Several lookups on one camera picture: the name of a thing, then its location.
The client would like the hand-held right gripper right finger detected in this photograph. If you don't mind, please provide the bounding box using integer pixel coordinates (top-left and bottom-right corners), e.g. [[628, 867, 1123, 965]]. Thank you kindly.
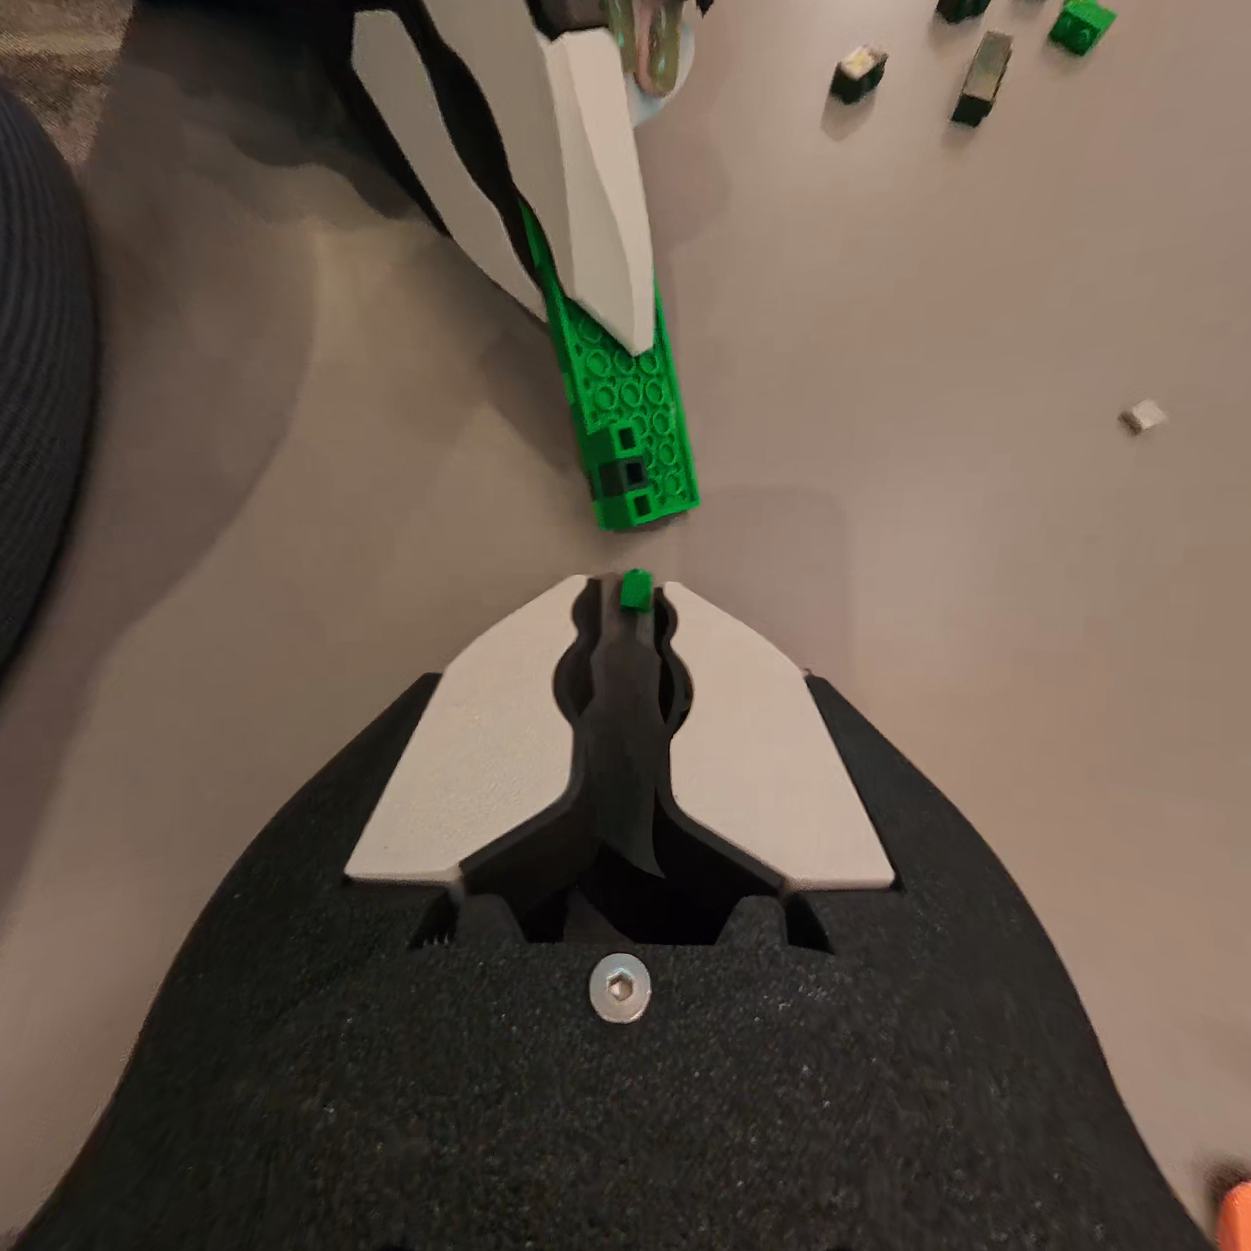
[[653, 580, 897, 894]]

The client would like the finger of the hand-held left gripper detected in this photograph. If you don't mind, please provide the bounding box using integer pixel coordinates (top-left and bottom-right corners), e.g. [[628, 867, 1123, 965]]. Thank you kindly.
[[539, 25, 654, 356], [350, 0, 554, 320]]

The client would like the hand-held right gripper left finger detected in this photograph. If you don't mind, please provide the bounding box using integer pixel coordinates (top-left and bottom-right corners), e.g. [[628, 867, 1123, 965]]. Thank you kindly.
[[343, 574, 612, 912]]

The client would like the long green building plate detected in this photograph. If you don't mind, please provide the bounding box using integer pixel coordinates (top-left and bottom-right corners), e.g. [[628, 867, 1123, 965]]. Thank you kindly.
[[516, 199, 703, 533]]

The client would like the person's left hand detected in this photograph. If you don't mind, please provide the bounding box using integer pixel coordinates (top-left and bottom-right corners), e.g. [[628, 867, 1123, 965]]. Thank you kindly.
[[602, 0, 686, 98]]

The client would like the dark green brick pale top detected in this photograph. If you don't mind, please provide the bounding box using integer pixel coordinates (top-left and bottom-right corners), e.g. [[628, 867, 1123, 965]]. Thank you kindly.
[[830, 42, 888, 102]]

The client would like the long dark green brick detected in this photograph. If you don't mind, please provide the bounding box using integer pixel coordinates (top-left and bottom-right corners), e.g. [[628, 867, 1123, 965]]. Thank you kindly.
[[949, 29, 1013, 126]]

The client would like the bright green brick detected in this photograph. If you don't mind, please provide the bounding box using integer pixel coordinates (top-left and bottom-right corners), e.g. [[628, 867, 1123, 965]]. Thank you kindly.
[[1047, 0, 1116, 53]]

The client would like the person's dark ribbed clothing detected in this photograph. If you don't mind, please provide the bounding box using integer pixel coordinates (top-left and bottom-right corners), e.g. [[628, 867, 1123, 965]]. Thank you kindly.
[[0, 85, 100, 677]]

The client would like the orange object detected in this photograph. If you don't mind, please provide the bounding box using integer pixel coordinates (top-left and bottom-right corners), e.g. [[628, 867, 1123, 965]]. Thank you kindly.
[[1209, 1166, 1251, 1251]]

